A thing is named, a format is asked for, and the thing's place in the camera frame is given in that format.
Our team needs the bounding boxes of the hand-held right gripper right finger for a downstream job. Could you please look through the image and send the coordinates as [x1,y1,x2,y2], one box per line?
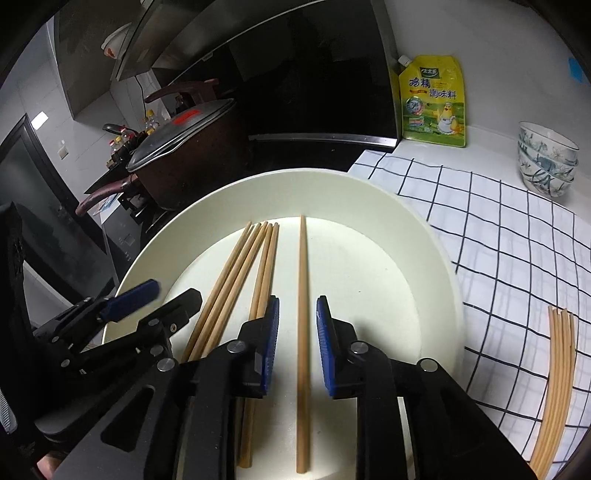
[316,295,539,480]

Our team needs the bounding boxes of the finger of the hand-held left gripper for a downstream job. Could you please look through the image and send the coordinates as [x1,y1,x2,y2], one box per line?
[65,288,203,376]
[32,279,160,354]

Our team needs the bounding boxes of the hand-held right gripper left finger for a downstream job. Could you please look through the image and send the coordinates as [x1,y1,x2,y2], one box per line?
[53,295,281,480]

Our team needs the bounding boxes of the cream round basin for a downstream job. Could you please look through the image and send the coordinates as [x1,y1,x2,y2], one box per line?
[102,170,464,480]

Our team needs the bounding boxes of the person's left hand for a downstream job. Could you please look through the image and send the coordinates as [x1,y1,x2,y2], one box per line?
[39,455,68,480]

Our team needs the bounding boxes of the dark glass door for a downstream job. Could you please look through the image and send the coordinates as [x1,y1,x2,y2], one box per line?
[0,113,116,301]

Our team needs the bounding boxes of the brown cooking pot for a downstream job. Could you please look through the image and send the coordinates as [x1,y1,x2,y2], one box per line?
[76,106,241,223]

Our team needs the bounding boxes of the row of condiment bottles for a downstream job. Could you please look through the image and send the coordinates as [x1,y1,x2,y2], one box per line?
[107,108,160,169]

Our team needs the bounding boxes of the glass pot lid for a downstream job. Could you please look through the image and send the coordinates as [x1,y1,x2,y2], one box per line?
[127,98,236,174]

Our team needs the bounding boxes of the white black checked cloth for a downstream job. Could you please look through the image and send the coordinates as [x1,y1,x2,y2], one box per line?
[346,150,591,480]

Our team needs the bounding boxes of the white bowl red print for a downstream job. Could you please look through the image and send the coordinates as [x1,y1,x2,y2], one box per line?
[102,22,134,58]

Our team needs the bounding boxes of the yellow seasoning pouch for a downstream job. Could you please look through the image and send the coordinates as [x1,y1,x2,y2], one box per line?
[397,54,467,148]

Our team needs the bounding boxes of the black range hood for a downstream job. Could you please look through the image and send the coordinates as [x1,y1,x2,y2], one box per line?
[55,0,400,153]

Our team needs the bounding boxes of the blue floral ceramic bowl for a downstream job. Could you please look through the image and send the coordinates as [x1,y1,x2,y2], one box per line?
[519,148,579,180]
[522,167,575,198]
[518,121,579,161]

